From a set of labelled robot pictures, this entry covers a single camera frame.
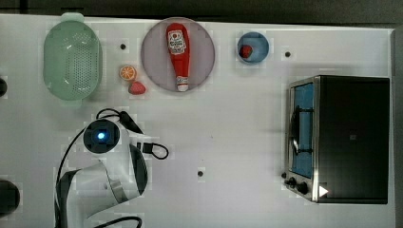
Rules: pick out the blue bowl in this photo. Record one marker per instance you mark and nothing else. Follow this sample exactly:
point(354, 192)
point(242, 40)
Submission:
point(259, 44)

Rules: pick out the red ketchup bottle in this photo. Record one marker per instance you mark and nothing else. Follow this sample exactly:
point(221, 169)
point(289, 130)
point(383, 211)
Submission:
point(178, 45)

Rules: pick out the black round object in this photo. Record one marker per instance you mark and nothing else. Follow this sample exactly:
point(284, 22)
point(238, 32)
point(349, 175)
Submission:
point(3, 87)
point(9, 198)

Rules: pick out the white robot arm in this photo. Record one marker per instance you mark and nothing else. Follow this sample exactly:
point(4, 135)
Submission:
point(119, 175)

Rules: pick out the pale purple round plate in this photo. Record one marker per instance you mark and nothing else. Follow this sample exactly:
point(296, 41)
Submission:
point(156, 60)

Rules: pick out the orange slice toy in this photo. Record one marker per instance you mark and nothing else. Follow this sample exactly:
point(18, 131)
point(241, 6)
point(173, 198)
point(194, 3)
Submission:
point(128, 73)

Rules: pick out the red strawberry toy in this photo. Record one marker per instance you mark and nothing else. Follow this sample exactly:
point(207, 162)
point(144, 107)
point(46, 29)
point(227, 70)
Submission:
point(136, 88)

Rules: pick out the black round object lower left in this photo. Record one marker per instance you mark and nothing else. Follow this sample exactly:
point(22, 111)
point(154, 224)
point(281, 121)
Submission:
point(9, 198)

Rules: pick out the black round object upper left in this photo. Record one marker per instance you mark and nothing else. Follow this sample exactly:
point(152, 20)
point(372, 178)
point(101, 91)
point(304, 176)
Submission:
point(3, 87)

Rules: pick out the green perforated colander basket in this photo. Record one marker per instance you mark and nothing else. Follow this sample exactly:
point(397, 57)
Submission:
point(72, 59)

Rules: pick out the red strawberry in bowl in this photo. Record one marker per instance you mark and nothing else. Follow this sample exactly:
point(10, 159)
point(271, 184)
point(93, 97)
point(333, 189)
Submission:
point(245, 51)

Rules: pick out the black and steel toaster oven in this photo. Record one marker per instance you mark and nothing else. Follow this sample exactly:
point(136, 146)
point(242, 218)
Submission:
point(338, 139)

